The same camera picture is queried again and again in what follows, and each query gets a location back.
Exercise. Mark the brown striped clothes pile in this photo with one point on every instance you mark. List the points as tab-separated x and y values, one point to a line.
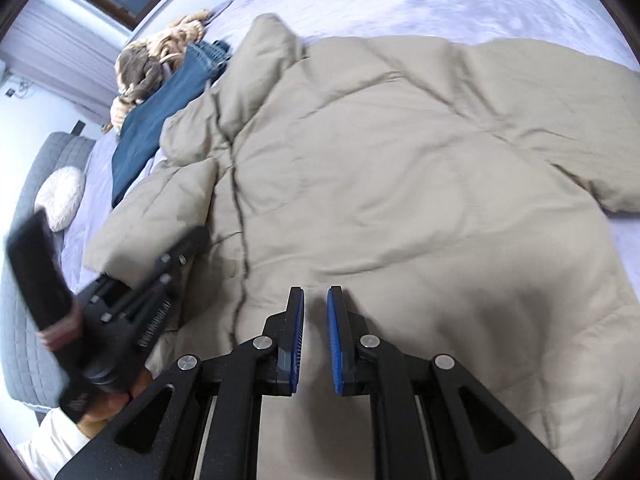
144	65

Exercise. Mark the folded blue jeans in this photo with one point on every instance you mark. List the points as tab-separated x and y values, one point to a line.
140	135

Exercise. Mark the round white cushion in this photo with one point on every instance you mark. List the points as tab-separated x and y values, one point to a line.
60	196

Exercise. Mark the beige puffer jacket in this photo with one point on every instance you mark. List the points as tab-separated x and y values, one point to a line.
380	239

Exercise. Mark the left hand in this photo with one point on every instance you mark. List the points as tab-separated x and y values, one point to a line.
107	406

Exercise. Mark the lavender plush blanket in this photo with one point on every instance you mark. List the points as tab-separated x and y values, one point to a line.
425	0

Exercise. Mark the grey curtain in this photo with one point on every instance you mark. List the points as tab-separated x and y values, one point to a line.
68	48

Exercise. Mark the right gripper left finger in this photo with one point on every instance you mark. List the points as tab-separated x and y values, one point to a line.
267	365

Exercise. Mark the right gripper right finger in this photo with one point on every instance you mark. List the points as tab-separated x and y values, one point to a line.
364	364

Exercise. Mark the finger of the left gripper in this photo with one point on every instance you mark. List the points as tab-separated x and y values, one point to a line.
173	259

